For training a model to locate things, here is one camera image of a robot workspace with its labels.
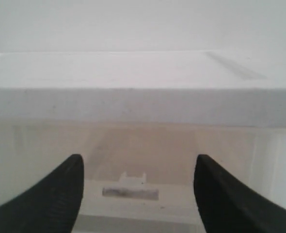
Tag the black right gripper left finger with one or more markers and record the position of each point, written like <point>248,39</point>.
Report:
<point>50,206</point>

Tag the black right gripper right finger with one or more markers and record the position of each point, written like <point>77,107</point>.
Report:
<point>226,205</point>

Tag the clear drawer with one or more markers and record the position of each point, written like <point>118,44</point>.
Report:
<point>138,178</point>

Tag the white plastic drawer cabinet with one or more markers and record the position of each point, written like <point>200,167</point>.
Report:
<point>203,88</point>

